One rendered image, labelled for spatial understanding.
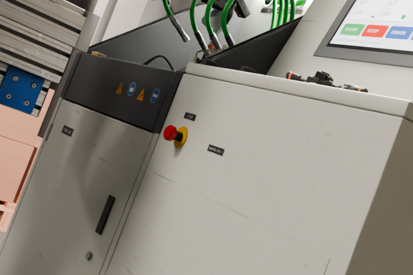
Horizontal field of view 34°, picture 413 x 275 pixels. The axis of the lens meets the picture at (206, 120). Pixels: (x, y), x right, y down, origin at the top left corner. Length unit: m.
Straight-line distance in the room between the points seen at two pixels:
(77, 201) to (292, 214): 0.85
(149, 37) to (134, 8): 3.21
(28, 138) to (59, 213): 1.85
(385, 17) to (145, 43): 0.98
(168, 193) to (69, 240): 0.45
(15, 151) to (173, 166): 2.33
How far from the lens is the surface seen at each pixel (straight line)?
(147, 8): 5.44
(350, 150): 1.17
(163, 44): 2.38
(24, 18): 1.54
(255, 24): 2.49
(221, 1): 2.09
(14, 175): 3.85
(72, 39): 1.59
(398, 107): 1.13
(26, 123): 3.81
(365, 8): 1.71
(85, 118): 2.05
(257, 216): 1.28
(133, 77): 1.88
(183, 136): 1.56
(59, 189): 2.05
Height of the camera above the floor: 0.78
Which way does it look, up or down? 3 degrees up
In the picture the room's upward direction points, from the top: 21 degrees clockwise
